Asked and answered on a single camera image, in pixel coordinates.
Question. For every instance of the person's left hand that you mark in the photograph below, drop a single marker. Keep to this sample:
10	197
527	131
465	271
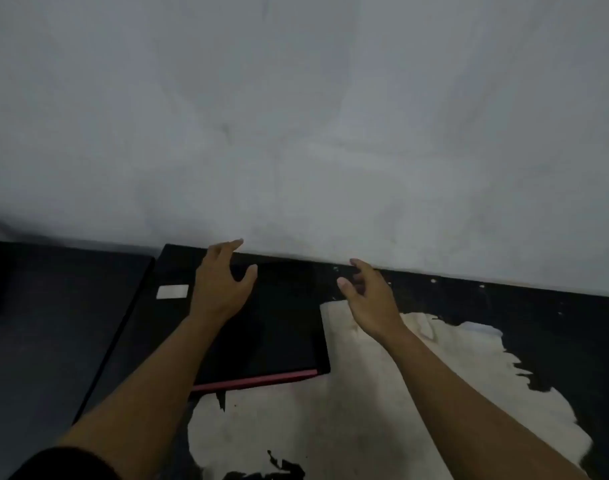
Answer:
214	289

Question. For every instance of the person's right hand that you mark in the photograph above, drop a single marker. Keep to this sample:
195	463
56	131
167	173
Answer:
377	307

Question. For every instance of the person's right thumb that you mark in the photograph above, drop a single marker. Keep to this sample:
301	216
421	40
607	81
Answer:
346	288

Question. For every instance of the person's left thumb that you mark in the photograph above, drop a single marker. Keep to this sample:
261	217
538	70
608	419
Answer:
248	277

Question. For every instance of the person's left forearm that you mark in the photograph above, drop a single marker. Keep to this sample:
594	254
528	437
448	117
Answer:
149	389

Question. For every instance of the person's right forearm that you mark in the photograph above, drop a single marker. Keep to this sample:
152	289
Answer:
464	414

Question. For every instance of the black laptop with red edge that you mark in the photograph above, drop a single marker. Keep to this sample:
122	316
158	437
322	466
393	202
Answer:
279	329

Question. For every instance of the white rectangular sticker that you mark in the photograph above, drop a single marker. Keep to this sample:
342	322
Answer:
173	291

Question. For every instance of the black sleeve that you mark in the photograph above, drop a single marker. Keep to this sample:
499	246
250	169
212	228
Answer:
67	467

